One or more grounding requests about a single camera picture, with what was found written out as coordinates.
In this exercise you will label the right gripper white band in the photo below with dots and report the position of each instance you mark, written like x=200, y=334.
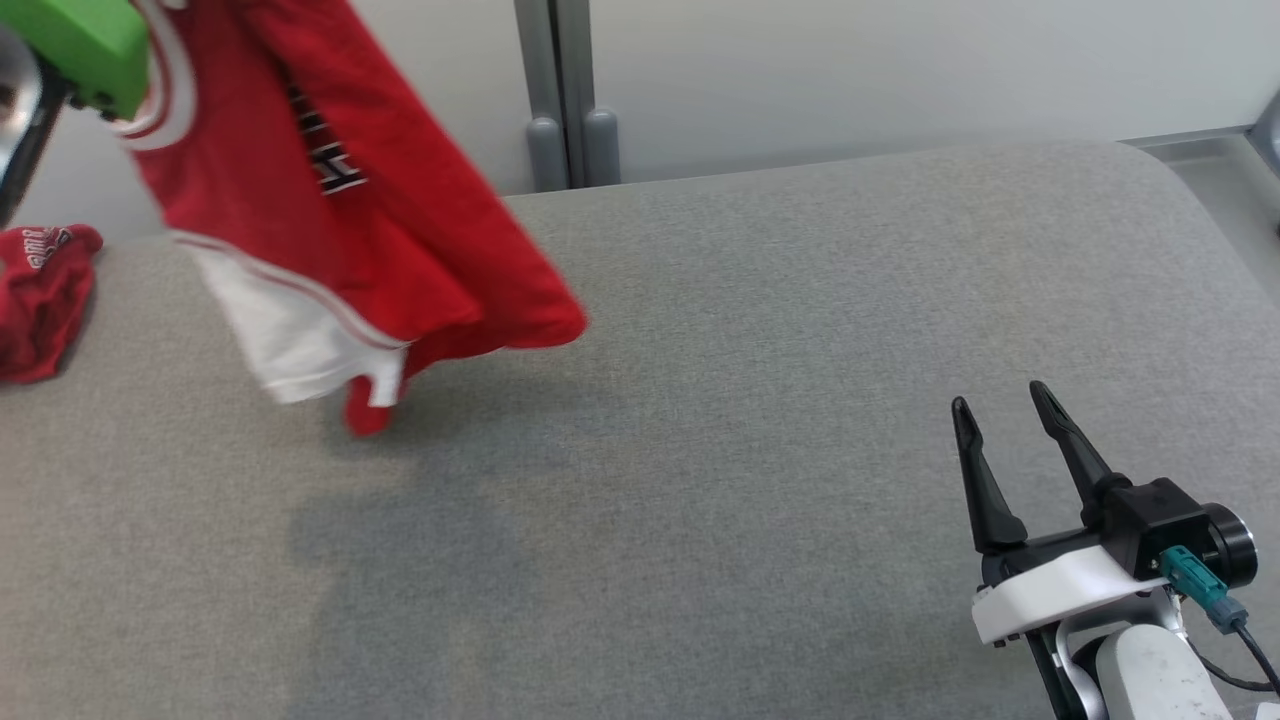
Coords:
x=1050, y=590

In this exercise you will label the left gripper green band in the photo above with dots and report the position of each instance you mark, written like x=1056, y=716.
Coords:
x=70, y=40

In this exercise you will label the red garment with white stripe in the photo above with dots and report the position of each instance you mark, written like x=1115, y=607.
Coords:
x=40, y=300

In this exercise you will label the red basketball jersey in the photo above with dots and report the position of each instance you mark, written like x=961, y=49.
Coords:
x=300, y=240

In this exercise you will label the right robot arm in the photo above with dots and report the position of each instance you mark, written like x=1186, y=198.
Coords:
x=1150, y=670

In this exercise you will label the grey fabric sofa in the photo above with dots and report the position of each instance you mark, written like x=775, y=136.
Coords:
x=700, y=450

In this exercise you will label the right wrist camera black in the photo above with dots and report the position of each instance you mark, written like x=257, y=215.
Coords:
x=1150, y=520

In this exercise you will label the grey metal frame corner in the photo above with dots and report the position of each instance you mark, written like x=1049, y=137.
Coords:
x=1262, y=140

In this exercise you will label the grey metal partition post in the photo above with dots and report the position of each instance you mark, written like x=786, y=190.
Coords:
x=565, y=100

